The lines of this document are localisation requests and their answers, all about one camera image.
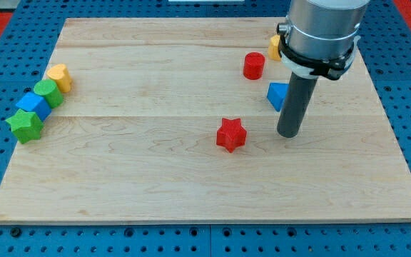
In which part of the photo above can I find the red star block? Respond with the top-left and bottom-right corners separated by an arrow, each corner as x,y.
216,118 -> 247,153

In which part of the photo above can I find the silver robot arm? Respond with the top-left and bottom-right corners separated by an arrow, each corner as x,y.
277,0 -> 369,138

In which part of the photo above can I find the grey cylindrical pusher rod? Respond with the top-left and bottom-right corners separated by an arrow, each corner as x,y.
277,72 -> 317,138

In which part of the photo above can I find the red cylinder block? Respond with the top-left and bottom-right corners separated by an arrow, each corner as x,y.
243,52 -> 265,80

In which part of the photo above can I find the blue cube block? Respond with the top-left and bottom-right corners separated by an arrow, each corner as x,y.
16,92 -> 51,121

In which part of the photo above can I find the yellow heart block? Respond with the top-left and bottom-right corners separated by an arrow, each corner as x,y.
46,64 -> 73,93

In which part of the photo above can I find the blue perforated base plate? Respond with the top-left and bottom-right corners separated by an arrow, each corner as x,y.
0,1 -> 411,256

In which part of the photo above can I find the green cylinder block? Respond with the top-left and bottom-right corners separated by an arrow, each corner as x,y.
34,79 -> 64,109

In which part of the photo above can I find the wooden board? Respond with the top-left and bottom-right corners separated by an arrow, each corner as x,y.
0,18 -> 411,225

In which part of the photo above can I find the blue triangle block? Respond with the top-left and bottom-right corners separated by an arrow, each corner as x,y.
266,82 -> 288,111

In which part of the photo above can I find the yellow block behind arm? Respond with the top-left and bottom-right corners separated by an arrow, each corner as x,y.
268,35 -> 281,61

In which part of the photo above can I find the black and white mount collar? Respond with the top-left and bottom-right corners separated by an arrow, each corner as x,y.
277,21 -> 360,81

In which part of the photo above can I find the green star block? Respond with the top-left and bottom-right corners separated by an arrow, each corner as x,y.
5,109 -> 44,143

